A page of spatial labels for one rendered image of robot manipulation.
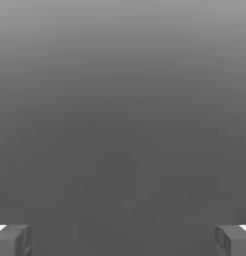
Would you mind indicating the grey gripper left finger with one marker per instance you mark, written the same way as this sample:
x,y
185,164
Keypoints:
x,y
9,242

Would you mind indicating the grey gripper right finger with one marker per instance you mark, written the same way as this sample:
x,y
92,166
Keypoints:
x,y
236,243

